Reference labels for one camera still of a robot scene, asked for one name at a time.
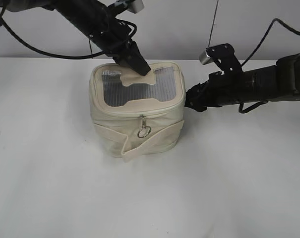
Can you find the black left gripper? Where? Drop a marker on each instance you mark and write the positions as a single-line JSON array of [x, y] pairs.
[[114, 38]]

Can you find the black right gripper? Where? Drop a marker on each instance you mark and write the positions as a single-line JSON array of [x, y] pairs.
[[219, 90]]

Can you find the cream zippered bag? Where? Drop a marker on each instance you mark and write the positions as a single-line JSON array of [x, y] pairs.
[[118, 96]]

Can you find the silver zipper pull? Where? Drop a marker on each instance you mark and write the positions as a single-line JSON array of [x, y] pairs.
[[145, 129]]

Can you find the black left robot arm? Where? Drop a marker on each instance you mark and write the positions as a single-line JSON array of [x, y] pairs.
[[72, 10]]

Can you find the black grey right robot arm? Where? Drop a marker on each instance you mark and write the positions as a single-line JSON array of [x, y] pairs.
[[248, 89]]

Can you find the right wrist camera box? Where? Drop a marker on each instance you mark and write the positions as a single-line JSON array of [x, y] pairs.
[[223, 56]]

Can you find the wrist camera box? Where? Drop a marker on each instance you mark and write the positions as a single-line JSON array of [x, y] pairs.
[[119, 6], [223, 56]]

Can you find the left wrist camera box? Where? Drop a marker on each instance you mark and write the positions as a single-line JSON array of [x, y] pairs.
[[119, 6]]

